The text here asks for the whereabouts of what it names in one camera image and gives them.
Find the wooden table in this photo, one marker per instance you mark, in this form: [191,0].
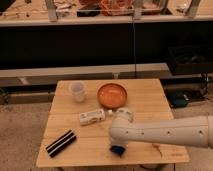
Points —
[145,98]

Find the blue and white gripper body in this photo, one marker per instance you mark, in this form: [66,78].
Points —
[118,150]

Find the clear plastic cup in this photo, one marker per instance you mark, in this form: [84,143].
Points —
[77,90]

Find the black device on floor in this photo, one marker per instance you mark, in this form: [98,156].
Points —
[178,99]

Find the black white striped block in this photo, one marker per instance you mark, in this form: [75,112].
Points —
[61,143]

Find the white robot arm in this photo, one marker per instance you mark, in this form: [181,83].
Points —
[194,131]

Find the orange plate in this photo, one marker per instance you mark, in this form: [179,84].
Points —
[112,95]

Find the black box on right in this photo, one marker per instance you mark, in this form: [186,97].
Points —
[188,60]

